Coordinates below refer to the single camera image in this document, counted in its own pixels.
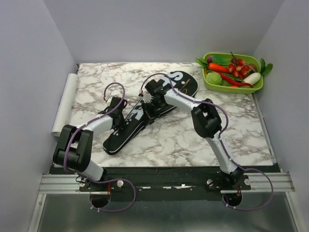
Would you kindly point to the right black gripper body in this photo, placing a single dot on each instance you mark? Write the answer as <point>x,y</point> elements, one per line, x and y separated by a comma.
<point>150,108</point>

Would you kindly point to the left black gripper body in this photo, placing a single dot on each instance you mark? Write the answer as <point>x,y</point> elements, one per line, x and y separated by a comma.
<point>121,121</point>

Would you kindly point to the black sport racket bag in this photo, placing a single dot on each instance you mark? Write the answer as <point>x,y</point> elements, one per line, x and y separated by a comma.
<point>137,120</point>

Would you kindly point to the white shuttlecock tube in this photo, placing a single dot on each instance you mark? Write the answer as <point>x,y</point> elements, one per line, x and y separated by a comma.
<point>64,109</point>

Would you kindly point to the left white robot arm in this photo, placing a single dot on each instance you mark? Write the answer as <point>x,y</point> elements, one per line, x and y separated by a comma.
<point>74,147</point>

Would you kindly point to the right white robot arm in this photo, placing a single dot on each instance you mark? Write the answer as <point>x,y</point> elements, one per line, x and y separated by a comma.
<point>206,120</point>

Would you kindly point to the green toy cabbage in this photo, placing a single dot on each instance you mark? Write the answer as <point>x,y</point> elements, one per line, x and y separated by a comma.
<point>214,78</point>

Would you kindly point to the orange toy carrot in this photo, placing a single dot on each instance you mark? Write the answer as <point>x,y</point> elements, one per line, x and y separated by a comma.
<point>217,68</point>

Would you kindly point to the green plastic basket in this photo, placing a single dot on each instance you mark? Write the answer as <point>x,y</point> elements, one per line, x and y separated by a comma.
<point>229,83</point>

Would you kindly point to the red toy chili pepper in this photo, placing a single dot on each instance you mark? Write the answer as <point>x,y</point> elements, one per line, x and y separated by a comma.
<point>233,82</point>

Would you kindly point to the red toy cherry bunch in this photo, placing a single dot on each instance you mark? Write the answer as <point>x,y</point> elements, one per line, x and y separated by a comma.
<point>238,67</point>

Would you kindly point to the white toy radish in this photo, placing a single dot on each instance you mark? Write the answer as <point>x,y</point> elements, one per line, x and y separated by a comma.
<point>252,78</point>

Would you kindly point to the green toy leaf outside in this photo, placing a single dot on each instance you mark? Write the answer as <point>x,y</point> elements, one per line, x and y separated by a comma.
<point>265,68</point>

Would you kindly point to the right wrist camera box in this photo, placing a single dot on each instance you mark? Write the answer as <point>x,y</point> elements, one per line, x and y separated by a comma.
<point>147,98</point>

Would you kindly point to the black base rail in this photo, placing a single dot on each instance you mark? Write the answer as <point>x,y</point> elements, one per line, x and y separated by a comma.
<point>165,184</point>

